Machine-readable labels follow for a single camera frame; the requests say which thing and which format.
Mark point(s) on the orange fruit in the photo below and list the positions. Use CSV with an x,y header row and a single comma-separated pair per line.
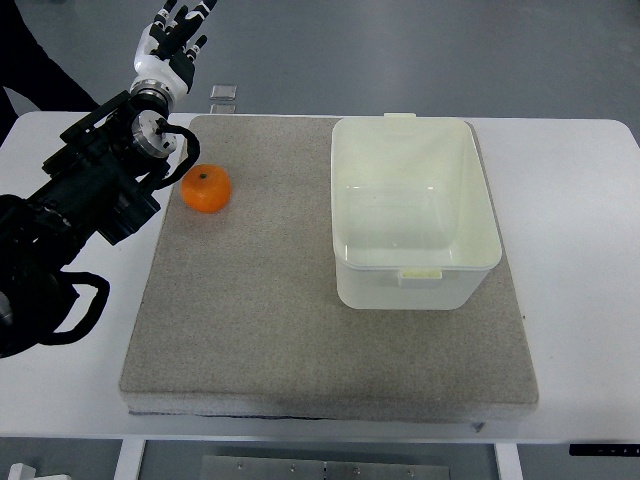
x,y
206,188

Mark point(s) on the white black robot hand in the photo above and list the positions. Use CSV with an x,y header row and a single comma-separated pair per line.
x,y
167,49

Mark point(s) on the small clear plastic square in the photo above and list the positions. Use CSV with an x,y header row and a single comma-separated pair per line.
x,y
223,92

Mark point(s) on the black table control panel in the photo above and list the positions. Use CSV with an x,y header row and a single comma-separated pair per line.
x,y
604,450

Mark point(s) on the white block on floor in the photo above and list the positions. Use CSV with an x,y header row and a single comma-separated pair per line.
x,y
20,471

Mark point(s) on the white plastic box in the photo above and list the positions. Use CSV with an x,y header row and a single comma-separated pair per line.
x,y
413,224

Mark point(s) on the grey foam mat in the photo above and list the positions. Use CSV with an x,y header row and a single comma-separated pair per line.
x,y
240,315

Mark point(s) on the white table leg frame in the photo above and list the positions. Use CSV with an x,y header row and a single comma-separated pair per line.
x,y
132,451

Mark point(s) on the grey metal plate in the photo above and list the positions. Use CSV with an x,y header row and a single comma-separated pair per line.
x,y
228,467

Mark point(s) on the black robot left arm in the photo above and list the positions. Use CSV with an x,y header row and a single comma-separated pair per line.
x,y
101,181

